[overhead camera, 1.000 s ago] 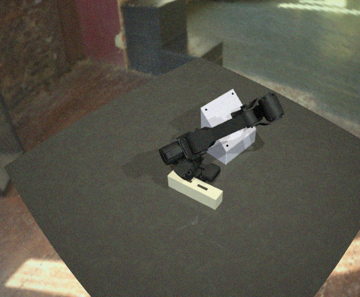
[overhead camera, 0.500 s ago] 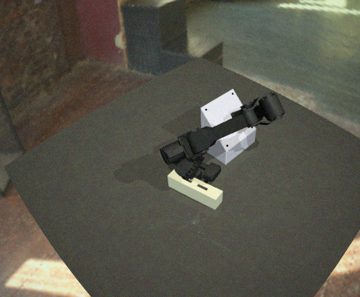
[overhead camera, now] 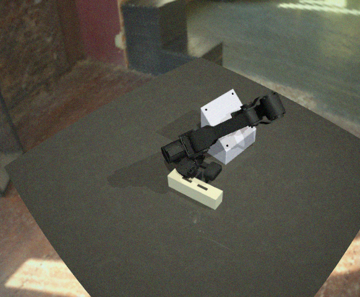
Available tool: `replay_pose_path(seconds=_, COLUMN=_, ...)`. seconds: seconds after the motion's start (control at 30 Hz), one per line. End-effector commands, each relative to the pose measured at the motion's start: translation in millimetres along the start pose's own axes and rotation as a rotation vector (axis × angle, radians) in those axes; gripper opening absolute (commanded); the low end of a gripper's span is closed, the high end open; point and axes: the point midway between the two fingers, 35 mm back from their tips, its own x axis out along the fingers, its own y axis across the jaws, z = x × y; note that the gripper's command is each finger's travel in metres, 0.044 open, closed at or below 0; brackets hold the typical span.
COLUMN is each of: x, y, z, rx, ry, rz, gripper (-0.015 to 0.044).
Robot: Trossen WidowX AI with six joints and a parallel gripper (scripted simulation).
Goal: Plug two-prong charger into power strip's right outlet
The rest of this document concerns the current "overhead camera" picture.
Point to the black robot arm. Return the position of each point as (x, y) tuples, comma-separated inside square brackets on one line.
[(199, 140)]

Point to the two-prong plug with yellow prongs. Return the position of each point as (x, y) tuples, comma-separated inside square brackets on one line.
[(198, 175)]

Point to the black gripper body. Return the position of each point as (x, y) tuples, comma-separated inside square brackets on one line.
[(211, 170)]

